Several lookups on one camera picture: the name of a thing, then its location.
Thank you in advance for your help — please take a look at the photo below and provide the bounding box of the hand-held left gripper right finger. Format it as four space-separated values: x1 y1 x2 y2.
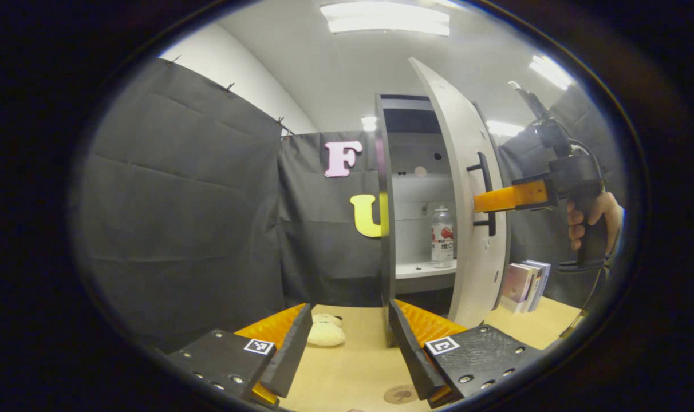
388 299 545 409

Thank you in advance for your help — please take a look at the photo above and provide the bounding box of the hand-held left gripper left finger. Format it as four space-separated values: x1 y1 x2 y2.
167 303 313 408

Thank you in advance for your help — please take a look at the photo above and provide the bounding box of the black door handle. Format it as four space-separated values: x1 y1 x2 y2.
466 152 496 237

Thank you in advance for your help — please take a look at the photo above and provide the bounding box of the round brown coaster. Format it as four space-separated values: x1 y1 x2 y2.
383 384 419 405

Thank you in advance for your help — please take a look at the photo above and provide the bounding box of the grey cabinet door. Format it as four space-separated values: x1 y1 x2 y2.
409 57 511 328

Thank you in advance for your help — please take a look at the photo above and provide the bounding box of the clear plastic bottle red label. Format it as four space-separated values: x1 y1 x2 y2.
431 206 455 268

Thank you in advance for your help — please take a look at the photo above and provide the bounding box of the dark grey cabinet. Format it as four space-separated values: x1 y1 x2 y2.
374 93 462 321

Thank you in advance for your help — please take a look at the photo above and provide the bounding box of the yellow plush toy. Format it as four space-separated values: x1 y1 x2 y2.
307 313 348 347

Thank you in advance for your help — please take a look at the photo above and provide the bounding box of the dark spine book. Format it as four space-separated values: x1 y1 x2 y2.
522 262 543 312

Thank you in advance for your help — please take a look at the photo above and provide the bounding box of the double strip ceiling light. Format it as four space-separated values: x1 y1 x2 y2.
529 54 574 90

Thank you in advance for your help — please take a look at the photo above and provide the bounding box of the black backdrop cloth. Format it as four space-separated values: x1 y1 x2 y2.
72 57 628 344

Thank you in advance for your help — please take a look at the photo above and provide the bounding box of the large ceiling light panel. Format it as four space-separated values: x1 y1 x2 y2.
320 2 451 36

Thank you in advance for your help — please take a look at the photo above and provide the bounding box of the thin black cable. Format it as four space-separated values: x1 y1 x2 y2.
559 266 608 339

